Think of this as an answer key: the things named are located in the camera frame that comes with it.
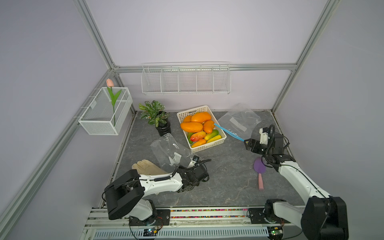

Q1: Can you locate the large orange mango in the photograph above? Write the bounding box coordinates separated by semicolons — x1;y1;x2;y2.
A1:
180;122;203;133

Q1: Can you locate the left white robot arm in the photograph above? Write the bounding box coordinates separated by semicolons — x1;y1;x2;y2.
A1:
102;156;211;225

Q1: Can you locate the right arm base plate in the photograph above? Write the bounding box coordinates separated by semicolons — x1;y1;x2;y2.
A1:
246;208;285;226

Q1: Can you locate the pink artificial tulip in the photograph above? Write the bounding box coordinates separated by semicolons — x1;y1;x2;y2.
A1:
106;79;122;126

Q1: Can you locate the white wire wall shelf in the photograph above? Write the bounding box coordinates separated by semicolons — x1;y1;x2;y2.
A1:
141;62;232;95

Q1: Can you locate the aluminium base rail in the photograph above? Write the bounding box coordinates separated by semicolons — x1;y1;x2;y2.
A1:
80;205;307;240

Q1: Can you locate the purple pink brush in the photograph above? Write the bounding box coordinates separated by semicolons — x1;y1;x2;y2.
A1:
254;158;266;191

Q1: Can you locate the green mango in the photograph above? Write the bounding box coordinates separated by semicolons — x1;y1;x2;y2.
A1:
205;129;219;141

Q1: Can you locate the orange mango back left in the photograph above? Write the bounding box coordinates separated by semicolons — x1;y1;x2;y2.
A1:
183;116;192;123

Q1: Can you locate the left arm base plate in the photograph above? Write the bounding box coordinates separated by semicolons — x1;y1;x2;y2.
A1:
129;209;171;226

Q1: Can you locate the orange mango top of basket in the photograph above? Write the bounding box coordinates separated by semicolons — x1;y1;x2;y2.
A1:
191;112;212;123

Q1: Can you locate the small orange mango right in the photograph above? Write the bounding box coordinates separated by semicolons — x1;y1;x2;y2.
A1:
203;120;215;134

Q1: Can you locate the red yellow mango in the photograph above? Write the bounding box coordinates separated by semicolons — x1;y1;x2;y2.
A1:
190;131;207;143

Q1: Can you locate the green potted plant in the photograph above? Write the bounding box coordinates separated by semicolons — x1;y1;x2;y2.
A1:
139;101;172;136

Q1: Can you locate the clear zip-top bag blue zipper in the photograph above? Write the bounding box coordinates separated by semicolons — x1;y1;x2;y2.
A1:
150;133;193;173

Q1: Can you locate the white mesh wall basket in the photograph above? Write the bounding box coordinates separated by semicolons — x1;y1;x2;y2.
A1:
78;87;133;136

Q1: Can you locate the small orange mango front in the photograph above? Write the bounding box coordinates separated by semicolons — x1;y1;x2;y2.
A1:
191;139;207;148

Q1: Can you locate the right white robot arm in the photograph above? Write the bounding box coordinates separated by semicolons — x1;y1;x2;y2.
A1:
244;125;349;240

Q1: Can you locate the small orange mango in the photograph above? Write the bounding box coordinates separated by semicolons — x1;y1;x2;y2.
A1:
191;139;207;148
203;120;215;134

